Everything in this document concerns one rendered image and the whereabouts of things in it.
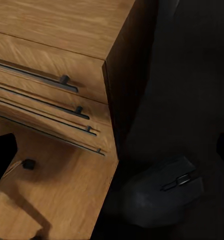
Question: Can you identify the swivel chair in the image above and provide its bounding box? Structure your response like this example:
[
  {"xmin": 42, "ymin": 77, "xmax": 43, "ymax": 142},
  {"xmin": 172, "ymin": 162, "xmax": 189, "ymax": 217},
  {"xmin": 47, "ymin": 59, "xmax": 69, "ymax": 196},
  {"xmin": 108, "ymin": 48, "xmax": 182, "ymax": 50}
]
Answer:
[{"xmin": 0, "ymin": 159, "xmax": 42, "ymax": 240}]

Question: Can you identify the mouse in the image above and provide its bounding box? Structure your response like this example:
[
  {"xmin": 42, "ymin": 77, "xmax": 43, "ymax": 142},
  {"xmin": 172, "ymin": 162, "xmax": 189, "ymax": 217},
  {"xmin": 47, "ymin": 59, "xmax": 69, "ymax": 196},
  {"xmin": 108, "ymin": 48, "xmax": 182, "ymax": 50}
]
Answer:
[{"xmin": 119, "ymin": 156, "xmax": 205, "ymax": 228}]

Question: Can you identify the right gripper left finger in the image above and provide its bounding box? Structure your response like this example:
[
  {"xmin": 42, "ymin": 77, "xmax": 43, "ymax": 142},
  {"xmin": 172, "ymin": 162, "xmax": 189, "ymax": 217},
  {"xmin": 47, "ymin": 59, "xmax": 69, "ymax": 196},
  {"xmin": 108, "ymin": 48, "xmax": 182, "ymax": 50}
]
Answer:
[{"xmin": 0, "ymin": 133, "xmax": 18, "ymax": 179}]

